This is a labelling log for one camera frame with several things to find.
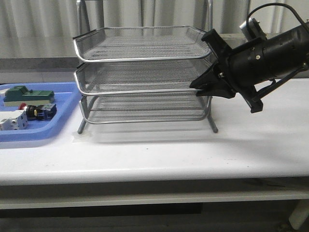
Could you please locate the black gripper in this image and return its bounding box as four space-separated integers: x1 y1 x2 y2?
189 29 281 113

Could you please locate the mesh tray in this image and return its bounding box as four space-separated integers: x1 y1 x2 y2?
79 92 211 124
73 26 211 63
74 59 211 96

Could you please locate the red emergency stop button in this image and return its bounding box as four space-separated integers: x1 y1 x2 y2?
18 103 57 121

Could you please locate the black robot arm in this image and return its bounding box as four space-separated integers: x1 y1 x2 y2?
190 23 309 113

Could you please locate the white table leg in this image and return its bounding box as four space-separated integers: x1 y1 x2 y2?
288 199 309 230

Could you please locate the blue plastic tray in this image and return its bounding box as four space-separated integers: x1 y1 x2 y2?
0 82 81 142

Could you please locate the green terminal block module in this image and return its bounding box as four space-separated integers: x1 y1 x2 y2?
3 86 55 107

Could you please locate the white circuit breaker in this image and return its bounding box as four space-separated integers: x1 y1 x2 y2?
0 110 28 131

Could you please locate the grey metal rack frame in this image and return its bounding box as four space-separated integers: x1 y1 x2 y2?
76 0 218 133

